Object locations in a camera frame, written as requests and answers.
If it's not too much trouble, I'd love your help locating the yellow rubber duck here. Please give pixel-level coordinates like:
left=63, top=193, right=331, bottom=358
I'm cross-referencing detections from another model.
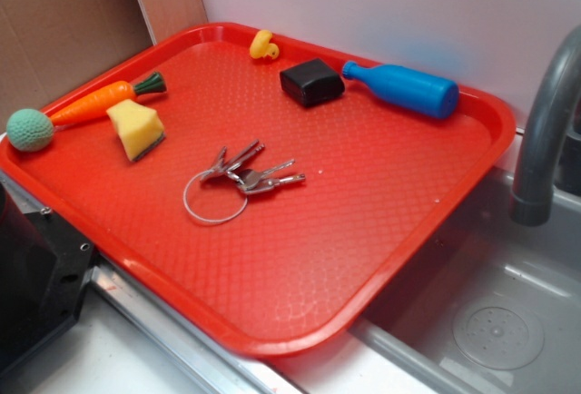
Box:
left=249, top=29, right=280, bottom=60

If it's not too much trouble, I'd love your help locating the red plastic tray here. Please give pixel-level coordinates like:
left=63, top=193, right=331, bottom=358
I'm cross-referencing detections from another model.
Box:
left=1, top=24, right=516, bottom=358

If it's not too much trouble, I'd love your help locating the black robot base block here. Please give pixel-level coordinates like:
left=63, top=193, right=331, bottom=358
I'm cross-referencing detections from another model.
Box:
left=1, top=188, right=95, bottom=376

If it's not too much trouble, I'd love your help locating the brown cardboard panel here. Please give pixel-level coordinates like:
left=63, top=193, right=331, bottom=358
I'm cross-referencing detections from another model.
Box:
left=1, top=0, right=152, bottom=121

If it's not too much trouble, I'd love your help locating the grey sink faucet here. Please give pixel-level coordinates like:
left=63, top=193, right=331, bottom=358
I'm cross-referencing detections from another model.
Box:
left=509, top=27, right=580, bottom=226

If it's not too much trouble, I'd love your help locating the green round sponge ball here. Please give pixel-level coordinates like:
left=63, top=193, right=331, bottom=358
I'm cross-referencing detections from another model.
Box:
left=6, top=109, right=54, bottom=153

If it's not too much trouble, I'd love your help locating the grey plastic sink basin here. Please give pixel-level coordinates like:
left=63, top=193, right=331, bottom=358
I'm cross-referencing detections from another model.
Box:
left=351, top=170, right=580, bottom=393

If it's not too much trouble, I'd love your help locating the blue plastic bottle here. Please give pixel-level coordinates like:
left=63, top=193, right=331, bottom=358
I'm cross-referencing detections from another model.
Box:
left=342, top=61, right=459, bottom=119

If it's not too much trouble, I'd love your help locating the black rectangular box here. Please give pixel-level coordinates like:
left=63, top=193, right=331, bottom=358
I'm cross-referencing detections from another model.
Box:
left=280, top=58, right=345, bottom=108

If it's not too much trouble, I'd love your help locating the yellow sponge block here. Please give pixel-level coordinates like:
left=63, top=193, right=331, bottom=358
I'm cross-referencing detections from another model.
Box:
left=106, top=99, right=165, bottom=162

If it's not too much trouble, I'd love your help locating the silver key bunch with ring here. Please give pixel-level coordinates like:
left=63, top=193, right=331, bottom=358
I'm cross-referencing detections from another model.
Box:
left=182, top=140, right=307, bottom=225

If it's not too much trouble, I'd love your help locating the orange toy carrot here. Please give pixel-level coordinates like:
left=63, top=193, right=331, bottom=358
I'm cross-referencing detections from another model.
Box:
left=49, top=72, right=167, bottom=126

